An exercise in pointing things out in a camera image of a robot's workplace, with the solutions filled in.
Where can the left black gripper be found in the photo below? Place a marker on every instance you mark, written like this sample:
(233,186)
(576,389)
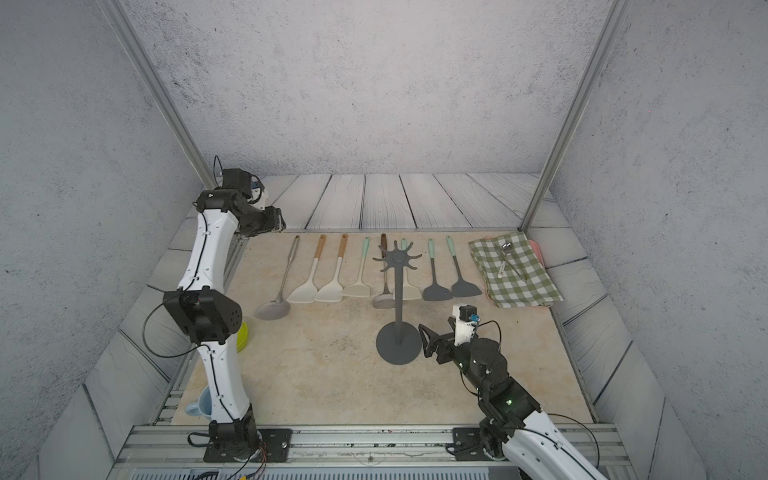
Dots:
(270,212)

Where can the light blue cup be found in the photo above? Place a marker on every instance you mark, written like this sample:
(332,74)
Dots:
(202,406)

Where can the grey ladle brown handle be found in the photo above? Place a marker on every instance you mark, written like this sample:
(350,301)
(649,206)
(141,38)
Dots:
(385,300)

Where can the cream spatula mint handle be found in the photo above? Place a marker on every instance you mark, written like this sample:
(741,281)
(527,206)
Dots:
(410,292)
(359,289)

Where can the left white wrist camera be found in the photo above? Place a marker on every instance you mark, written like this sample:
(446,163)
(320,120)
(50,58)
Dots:
(259,196)

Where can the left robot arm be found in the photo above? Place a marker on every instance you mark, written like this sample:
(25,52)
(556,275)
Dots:
(236,208)

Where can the cream turner wooden handle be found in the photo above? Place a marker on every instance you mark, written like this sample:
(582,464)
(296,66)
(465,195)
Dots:
(332,292)

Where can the grey utensil rack stand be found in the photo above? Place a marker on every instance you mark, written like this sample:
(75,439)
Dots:
(398,342)

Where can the green plastic bowl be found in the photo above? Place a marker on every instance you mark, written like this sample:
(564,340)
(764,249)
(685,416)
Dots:
(242,337)

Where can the pink board under cloth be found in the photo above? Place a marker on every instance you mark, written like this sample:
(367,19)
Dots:
(537,251)

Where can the green checkered cloth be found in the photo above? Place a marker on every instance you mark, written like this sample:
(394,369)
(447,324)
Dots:
(513,274)

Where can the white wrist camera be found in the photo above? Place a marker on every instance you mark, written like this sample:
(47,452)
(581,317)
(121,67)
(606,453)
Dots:
(259,196)
(466,323)

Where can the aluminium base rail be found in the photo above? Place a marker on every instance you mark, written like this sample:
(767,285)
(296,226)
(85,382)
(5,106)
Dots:
(310,452)

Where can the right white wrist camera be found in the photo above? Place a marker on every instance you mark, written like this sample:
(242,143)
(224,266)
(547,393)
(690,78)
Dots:
(466,323)

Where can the left frame post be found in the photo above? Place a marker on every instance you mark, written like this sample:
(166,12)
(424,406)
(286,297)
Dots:
(132,45)

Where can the grey spatula mint handle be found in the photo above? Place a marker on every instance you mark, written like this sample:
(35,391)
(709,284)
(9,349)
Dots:
(461,288)

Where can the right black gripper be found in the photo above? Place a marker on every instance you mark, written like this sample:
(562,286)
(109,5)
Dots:
(447,342)

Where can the grey spoon mint handle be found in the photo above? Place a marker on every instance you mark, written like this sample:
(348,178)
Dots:
(435,292)

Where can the metal spoon on cloth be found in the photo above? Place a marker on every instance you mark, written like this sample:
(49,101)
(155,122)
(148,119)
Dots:
(507,267)

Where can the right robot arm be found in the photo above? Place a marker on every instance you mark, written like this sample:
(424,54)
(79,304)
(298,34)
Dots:
(515,428)

